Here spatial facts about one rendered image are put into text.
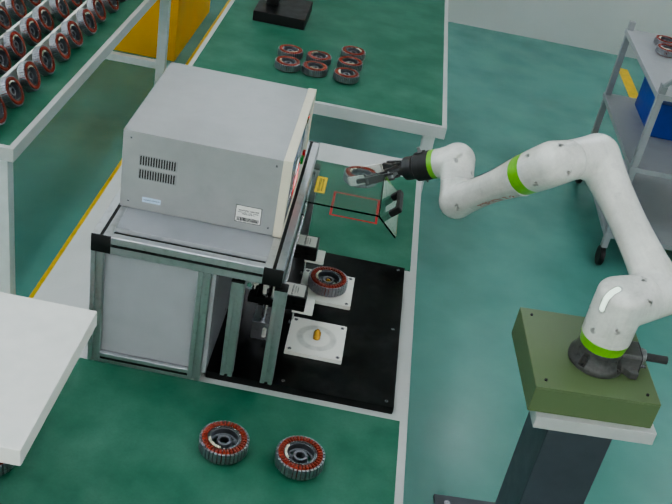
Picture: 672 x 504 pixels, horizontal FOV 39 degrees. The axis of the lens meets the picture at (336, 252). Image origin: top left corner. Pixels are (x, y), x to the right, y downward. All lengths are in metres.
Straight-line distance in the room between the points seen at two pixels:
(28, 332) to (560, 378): 1.37
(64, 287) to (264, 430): 0.73
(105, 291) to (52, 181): 2.38
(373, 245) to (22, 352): 1.52
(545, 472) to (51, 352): 1.52
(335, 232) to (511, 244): 1.85
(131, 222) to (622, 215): 1.27
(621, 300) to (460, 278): 1.97
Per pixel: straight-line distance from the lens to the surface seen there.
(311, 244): 2.60
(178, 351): 2.33
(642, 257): 2.60
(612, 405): 2.54
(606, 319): 2.47
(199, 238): 2.20
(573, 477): 2.78
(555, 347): 2.61
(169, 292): 2.23
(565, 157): 2.54
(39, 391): 1.64
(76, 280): 2.67
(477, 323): 4.09
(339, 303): 2.63
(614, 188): 2.63
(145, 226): 2.22
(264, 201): 2.20
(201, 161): 2.18
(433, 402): 3.61
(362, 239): 3.00
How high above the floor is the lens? 2.30
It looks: 32 degrees down
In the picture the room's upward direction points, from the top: 11 degrees clockwise
